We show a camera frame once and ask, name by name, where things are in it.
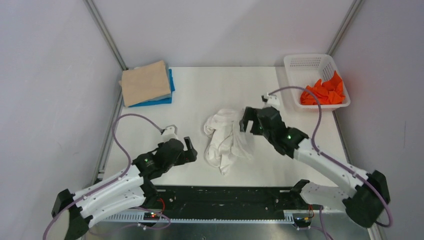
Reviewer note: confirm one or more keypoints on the white toothed cable strip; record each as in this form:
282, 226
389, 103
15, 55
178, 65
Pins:
141, 217

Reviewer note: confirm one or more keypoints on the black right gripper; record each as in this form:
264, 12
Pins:
250, 115

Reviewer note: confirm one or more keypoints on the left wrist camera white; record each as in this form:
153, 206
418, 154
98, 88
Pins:
169, 132

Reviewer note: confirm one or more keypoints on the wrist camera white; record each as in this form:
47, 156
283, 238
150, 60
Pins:
270, 100
169, 132

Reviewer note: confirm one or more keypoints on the blue folded t shirt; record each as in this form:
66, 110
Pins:
162, 101

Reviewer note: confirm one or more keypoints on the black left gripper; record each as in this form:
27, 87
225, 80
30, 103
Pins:
188, 156

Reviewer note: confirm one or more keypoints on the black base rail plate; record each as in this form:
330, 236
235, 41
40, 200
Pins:
229, 202

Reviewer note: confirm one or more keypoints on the right circuit board with leds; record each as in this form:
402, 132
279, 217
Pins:
302, 223

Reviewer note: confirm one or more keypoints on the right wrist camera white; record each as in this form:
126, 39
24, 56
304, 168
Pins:
270, 100

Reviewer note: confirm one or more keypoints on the white t shirt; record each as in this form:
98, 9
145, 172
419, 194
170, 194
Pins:
227, 143

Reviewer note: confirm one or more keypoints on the white plastic basket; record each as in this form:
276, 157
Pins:
304, 70

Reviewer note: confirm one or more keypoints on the orange t shirt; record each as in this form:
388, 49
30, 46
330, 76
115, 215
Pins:
330, 92

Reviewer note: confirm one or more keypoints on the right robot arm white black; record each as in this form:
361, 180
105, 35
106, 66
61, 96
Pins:
362, 195

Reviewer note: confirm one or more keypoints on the left circuit board with leds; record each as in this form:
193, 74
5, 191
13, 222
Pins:
151, 216

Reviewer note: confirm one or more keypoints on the beige folded t shirt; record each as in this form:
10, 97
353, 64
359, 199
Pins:
144, 83

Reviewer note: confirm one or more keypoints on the aluminium frame rail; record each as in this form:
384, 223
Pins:
100, 23

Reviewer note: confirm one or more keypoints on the circuit board with leds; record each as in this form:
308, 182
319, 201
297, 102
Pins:
302, 223
151, 216

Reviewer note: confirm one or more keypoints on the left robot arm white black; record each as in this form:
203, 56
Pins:
131, 187

